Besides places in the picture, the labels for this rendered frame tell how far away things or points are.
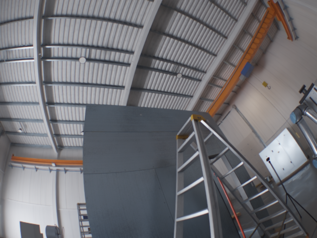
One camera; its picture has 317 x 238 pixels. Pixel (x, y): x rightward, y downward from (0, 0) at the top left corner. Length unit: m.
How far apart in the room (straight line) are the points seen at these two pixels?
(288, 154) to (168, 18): 8.74
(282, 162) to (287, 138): 1.19
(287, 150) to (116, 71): 9.66
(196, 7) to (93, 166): 7.61
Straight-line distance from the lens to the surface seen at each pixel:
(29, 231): 4.63
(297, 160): 7.58
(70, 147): 11.60
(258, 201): 2.71
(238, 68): 9.51
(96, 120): 1.88
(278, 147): 7.59
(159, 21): 6.99
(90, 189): 1.41
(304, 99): 2.06
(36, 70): 7.48
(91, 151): 1.59
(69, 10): 6.88
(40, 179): 11.31
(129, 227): 1.37
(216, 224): 0.87
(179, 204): 1.17
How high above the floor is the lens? 1.54
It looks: 39 degrees up
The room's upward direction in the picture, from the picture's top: 23 degrees counter-clockwise
